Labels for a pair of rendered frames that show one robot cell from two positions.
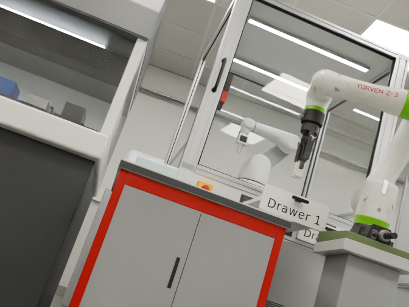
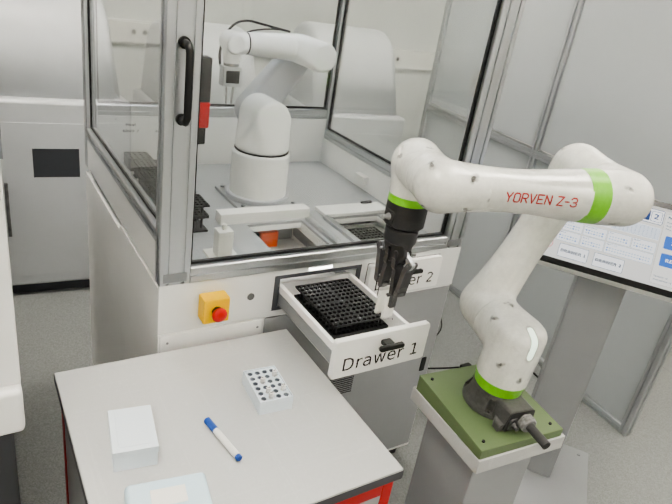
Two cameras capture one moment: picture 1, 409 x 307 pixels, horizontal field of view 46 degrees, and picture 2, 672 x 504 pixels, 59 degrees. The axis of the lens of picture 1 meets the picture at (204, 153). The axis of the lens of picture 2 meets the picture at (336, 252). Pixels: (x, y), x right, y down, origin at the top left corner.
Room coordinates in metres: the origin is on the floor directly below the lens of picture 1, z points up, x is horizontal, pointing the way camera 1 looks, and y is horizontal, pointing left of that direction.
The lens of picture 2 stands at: (0.84, 0.28, 1.71)
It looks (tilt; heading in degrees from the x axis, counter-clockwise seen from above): 25 degrees down; 334
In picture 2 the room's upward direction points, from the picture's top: 9 degrees clockwise
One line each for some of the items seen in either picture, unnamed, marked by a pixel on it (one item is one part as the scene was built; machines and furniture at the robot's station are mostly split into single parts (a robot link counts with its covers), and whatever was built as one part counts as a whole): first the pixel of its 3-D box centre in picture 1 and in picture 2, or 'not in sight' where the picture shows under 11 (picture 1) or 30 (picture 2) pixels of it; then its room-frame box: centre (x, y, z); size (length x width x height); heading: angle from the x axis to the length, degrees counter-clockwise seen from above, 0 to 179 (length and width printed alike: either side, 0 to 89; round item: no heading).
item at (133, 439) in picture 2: not in sight; (132, 437); (1.83, 0.19, 0.79); 0.13 x 0.09 x 0.05; 1
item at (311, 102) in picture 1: (318, 98); (416, 171); (1.88, -0.39, 1.36); 0.13 x 0.11 x 0.14; 172
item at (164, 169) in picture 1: (156, 170); (168, 504); (1.65, 0.14, 0.78); 0.15 x 0.10 x 0.04; 90
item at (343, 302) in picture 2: not in sight; (340, 310); (2.12, -0.39, 0.87); 0.22 x 0.18 x 0.06; 9
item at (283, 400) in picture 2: not in sight; (267, 389); (1.93, -0.13, 0.78); 0.12 x 0.08 x 0.04; 5
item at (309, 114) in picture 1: (311, 119); (404, 213); (1.89, -0.39, 1.26); 0.12 x 0.09 x 0.06; 99
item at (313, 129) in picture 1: (308, 135); (398, 243); (1.89, -0.39, 1.18); 0.08 x 0.07 x 0.09; 9
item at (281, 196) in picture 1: (294, 208); (380, 348); (1.92, -0.42, 0.87); 0.29 x 0.02 x 0.11; 99
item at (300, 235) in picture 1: (326, 237); (403, 275); (2.28, -0.68, 0.87); 0.29 x 0.02 x 0.11; 99
